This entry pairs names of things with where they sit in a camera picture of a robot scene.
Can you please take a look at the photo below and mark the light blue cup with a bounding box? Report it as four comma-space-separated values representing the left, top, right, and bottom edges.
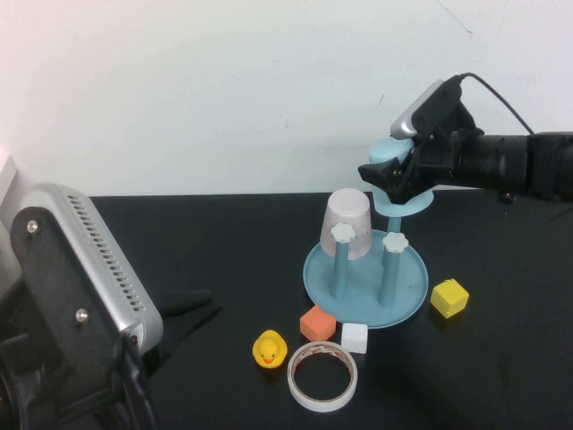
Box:
367, 137, 436, 219

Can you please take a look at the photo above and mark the yellow cube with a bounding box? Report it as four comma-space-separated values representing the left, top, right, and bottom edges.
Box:
430, 278, 471, 320

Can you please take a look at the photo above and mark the black right camera cable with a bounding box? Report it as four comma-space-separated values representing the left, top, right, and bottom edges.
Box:
459, 72, 535, 134

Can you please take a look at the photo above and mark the yellow rubber duck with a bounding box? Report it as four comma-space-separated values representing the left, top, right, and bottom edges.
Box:
252, 330, 288, 370

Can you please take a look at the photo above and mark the blue cup stand with pegs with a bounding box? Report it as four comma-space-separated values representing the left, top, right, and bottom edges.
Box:
303, 214, 430, 331

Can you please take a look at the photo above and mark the black camera cable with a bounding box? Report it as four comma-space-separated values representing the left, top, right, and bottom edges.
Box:
119, 347, 158, 430
459, 72, 535, 134

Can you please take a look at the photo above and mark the pink cup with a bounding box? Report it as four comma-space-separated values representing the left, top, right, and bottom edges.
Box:
318, 187, 372, 261

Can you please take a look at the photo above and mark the orange cube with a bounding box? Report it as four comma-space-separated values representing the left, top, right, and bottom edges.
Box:
298, 305, 337, 342

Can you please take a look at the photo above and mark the white tape roll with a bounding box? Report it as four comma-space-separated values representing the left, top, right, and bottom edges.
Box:
286, 340, 358, 414

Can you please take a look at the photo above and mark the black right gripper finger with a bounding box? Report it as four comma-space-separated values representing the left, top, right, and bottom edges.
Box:
357, 155, 407, 199

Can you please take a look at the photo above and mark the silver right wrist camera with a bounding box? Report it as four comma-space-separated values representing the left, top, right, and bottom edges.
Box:
389, 75, 465, 140

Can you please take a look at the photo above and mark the black left camera cable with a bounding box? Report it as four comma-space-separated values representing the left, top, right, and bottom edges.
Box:
119, 347, 158, 430

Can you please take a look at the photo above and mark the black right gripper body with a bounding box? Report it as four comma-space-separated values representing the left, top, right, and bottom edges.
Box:
389, 96, 485, 206

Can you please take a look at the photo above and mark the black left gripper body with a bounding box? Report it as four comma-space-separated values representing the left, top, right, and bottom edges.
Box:
0, 281, 151, 430

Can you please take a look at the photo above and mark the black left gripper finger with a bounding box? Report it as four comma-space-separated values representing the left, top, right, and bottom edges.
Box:
146, 304, 224, 374
161, 289, 215, 315

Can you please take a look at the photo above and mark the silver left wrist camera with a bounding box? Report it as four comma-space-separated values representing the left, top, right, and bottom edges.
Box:
9, 182, 165, 374

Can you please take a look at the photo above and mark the white cube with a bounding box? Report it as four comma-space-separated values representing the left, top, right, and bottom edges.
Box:
340, 322, 370, 356

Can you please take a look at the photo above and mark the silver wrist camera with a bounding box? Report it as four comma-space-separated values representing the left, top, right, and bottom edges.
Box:
389, 75, 465, 140
9, 182, 165, 374

